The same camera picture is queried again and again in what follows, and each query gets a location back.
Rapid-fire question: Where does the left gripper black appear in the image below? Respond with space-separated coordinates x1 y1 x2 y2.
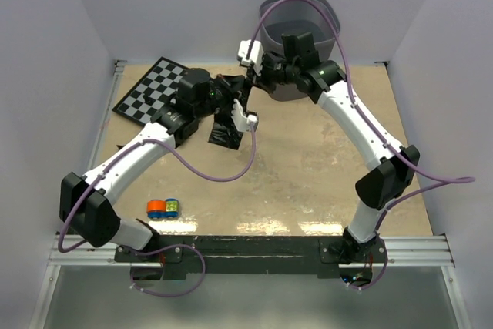
196 74 247 119

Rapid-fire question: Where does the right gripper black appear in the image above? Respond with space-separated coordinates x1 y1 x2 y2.
244 54 300 95

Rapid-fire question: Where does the black plastic trash bag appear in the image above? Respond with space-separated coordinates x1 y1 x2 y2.
208 75 251 150

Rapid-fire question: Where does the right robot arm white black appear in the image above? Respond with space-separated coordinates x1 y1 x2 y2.
237 32 420 264

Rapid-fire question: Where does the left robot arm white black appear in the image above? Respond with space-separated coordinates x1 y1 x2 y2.
58 68 257 261

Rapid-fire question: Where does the grey plastic trash bin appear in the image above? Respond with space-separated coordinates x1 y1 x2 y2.
258 0 342 102

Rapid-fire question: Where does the black white chessboard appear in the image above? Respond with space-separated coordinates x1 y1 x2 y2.
112 57 188 126

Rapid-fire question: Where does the orange blue toy car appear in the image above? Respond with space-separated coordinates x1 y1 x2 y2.
146 198 179 220

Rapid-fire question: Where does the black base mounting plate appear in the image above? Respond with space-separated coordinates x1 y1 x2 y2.
115 235 387 282

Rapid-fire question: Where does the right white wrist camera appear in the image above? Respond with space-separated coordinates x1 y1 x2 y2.
237 39 263 67

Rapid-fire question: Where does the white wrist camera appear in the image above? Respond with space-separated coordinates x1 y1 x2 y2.
231 99 259 133
237 39 263 67

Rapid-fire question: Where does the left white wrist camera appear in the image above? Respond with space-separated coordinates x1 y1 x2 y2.
231 99 259 133

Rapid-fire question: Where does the aluminium left side rail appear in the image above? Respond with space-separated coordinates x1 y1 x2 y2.
82 60 128 174

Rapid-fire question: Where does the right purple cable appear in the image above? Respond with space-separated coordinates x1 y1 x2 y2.
248 0 475 291

